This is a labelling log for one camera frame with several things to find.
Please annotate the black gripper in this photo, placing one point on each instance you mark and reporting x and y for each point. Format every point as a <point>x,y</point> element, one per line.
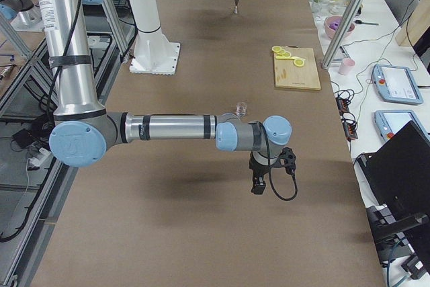
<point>258,169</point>

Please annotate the steel double jigger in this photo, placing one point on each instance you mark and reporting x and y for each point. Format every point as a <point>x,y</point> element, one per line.
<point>236,7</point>

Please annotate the clear glass cup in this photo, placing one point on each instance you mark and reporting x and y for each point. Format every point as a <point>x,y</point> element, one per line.
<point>241,109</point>

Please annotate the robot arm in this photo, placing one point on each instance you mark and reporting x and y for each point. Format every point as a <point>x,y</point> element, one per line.
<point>84,130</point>

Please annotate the pink cup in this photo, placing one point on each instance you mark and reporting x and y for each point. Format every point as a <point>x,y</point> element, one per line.
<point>346,66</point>

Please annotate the lemon slice at board end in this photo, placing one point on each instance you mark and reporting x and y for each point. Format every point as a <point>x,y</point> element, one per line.
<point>277,49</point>

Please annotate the yellow plastic knife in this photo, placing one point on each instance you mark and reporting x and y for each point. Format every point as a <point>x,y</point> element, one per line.
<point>288,59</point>

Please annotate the lone front lemon slice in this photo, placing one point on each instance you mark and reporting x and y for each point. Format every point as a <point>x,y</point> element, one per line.
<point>298,62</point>

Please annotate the pink bowl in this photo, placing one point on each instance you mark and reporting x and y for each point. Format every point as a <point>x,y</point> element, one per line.
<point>331,25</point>

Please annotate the wooden cutting board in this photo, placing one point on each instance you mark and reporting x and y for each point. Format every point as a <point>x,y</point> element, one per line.
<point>288,76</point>

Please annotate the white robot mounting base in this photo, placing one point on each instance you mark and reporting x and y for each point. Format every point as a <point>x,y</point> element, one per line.
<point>153,52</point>

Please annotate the teach pendant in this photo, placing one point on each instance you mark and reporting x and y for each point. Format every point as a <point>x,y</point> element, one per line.
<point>389,122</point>
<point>395,84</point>

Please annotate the grey chair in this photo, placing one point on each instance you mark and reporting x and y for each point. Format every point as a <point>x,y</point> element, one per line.
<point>402,9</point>

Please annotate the aluminium frame post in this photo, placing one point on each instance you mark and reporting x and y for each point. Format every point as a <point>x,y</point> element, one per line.
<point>341,32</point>

